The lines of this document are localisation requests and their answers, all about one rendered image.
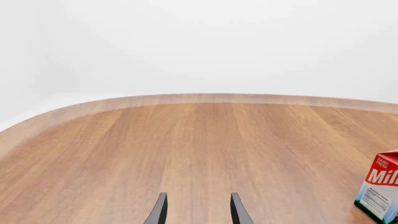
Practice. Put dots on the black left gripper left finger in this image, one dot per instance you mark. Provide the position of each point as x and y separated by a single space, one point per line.
159 212

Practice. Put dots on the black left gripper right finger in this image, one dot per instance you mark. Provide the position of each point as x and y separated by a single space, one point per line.
239 212

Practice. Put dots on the red and white milk carton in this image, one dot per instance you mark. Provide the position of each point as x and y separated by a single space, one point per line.
381 189

